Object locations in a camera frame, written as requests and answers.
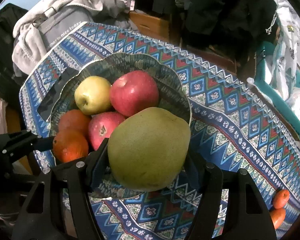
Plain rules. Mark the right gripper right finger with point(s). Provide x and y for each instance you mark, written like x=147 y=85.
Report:
x=207 y=179

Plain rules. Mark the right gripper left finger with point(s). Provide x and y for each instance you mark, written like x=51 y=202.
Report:
x=82 y=177

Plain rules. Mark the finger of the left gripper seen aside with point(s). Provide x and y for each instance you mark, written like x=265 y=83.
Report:
x=43 y=144

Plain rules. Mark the large orange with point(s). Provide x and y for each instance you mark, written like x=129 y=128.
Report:
x=75 y=120
x=69 y=145

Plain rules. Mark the dark red apple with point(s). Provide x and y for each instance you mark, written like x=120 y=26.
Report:
x=102 y=125

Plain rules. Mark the yellow-green pomelo fruit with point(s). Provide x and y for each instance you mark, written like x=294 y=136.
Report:
x=147 y=151

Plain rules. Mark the yellow-green pear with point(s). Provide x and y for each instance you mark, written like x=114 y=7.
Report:
x=92 y=96

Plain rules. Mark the small tangerine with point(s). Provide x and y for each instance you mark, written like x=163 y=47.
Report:
x=281 y=198
x=277 y=217

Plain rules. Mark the blue patterned tablecloth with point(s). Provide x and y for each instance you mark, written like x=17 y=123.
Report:
x=230 y=127

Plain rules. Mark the dark green glass plate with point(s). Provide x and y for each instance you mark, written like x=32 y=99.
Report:
x=128 y=117

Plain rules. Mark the teal plastic crate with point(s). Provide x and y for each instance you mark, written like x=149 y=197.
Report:
x=262 y=79

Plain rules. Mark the pile of grey clothes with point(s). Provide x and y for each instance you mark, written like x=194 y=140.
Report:
x=49 y=21

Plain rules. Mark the white rice bag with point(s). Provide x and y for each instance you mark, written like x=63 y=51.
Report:
x=284 y=64

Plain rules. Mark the wooden drawer box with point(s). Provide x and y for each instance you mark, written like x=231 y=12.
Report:
x=151 y=26

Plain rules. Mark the black hanging coat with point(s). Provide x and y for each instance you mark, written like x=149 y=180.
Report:
x=233 y=28

